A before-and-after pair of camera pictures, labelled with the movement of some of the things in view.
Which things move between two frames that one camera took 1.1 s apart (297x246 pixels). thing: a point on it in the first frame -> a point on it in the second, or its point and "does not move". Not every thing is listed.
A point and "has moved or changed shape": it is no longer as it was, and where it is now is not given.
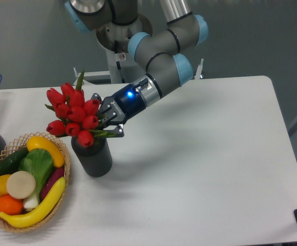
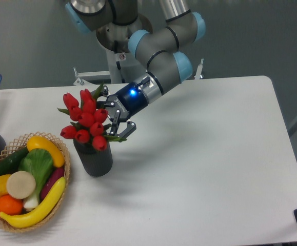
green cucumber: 8,165 does not move
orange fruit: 8,205 does not move
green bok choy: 39,162 does not move
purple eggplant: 57,173 does not move
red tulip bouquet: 79,117 has moved or changed shape
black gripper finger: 96,96 -> 104,90
